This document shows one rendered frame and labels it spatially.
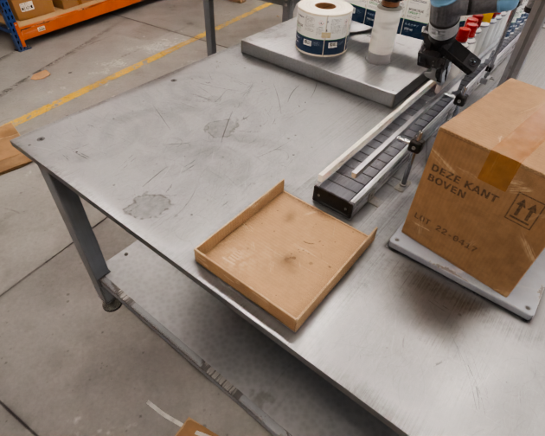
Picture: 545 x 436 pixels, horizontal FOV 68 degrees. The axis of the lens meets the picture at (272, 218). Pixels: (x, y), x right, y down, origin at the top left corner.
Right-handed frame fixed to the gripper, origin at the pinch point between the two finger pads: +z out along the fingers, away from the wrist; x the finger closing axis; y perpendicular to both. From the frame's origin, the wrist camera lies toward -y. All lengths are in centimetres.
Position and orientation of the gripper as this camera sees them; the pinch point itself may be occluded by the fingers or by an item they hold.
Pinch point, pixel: (443, 82)
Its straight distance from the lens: 142.3
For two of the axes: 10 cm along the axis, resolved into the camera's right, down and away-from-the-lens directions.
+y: -7.8, -4.5, 4.3
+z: 2.8, 3.5, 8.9
